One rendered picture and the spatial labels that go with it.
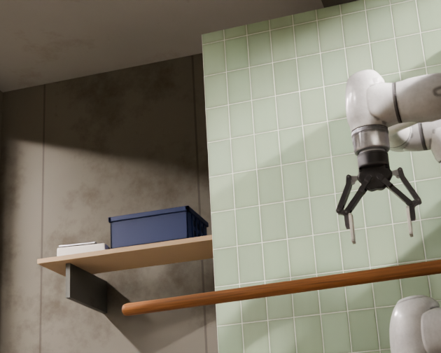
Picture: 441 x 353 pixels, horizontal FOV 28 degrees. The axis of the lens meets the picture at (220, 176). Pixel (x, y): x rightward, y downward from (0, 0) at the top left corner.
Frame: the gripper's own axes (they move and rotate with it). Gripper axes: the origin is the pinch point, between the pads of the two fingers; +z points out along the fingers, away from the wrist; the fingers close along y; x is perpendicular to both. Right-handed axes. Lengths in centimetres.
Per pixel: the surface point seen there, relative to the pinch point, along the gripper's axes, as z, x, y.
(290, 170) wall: -56, -115, 43
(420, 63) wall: -91, -115, -11
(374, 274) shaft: 11.3, 11.6, 1.4
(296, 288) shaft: 12.5, 10.6, 19.5
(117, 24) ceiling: -233, -292, 188
